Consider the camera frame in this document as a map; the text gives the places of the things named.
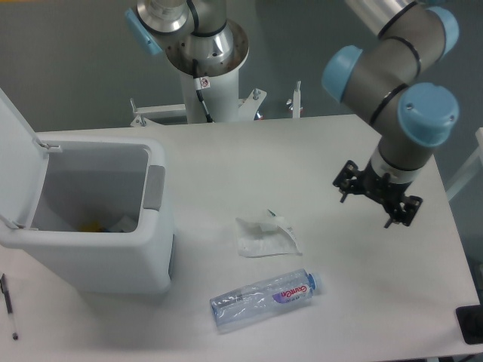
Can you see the clear plastic wrapper bag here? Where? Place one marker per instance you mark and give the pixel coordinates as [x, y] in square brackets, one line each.
[266, 234]

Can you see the clear plastic water bottle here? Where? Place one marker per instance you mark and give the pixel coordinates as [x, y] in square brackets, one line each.
[265, 299]

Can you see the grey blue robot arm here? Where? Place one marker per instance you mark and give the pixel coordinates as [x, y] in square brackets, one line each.
[380, 86]

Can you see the black ballpoint pen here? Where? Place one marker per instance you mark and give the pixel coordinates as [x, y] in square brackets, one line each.
[10, 312]

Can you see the white trash can lid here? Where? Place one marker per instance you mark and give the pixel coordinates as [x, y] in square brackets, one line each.
[24, 164]

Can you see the white plastic trash can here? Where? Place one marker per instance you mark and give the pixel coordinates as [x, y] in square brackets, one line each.
[95, 178]

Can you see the black device at table edge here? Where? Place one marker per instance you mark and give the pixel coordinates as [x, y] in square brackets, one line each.
[470, 320]

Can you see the trash inside the can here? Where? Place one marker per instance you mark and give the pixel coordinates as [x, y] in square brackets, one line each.
[124, 225]

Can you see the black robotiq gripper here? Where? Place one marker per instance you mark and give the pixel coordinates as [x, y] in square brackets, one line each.
[400, 207]

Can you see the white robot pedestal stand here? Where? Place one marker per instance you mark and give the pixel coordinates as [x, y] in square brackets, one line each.
[206, 99]

